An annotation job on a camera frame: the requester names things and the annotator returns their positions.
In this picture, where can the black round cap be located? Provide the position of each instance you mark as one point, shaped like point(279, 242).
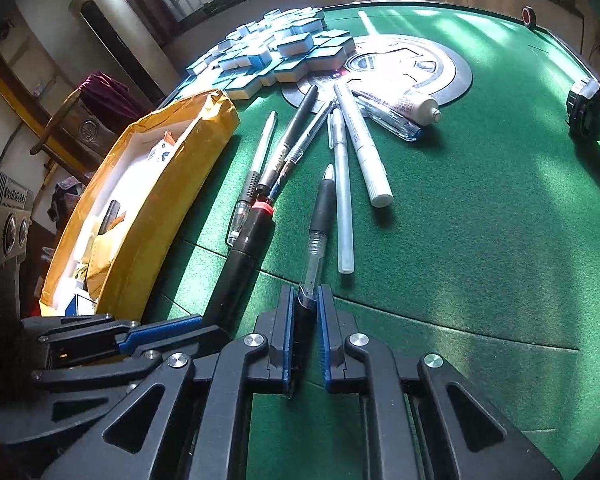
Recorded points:
point(586, 110)

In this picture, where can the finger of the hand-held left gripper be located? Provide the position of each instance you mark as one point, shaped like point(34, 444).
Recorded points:
point(200, 340)
point(160, 330)

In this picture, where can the slim white pen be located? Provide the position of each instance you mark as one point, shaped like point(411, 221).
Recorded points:
point(342, 210)

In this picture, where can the grey tower speaker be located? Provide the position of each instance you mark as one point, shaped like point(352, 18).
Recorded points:
point(5, 230)

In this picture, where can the black grip gel pen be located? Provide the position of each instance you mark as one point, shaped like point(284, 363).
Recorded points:
point(320, 210)

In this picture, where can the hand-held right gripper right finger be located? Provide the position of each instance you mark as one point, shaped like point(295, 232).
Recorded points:
point(325, 340)

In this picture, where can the black red tape roll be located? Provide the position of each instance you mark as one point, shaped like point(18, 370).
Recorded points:
point(528, 15)

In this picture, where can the long black pen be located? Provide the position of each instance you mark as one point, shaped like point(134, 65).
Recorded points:
point(293, 127)

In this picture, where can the white standing air conditioner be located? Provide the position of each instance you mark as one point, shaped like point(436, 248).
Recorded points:
point(110, 20)

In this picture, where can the carved wooden chair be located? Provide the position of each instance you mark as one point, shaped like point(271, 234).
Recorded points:
point(87, 130)

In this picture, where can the clear gel pen black cap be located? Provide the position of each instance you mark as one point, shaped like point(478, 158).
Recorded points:
point(306, 147)

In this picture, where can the white ointment tube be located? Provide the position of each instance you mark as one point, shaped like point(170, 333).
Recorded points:
point(405, 107)

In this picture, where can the thin black pen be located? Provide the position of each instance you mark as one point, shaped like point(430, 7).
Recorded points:
point(111, 215)

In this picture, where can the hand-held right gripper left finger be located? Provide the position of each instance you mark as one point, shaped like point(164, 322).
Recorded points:
point(288, 340)

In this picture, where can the pile of mahjong tiles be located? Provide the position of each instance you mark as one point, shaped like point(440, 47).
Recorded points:
point(290, 45)

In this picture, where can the dark red cloth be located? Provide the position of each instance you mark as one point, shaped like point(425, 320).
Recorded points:
point(110, 92)

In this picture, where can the clear pen cap piece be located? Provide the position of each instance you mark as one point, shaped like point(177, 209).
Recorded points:
point(400, 129)

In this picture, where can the white foam box yellow tape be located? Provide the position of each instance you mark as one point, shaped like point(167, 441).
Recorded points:
point(145, 220)

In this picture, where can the blue white medicine box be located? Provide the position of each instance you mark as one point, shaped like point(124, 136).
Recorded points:
point(80, 306)

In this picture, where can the white marker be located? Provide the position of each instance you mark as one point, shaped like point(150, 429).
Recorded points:
point(365, 155)

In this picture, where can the brown snack packet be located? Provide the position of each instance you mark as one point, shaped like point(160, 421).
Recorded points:
point(102, 265)

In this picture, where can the round grey table centre panel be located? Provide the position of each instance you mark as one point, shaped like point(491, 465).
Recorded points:
point(430, 70)

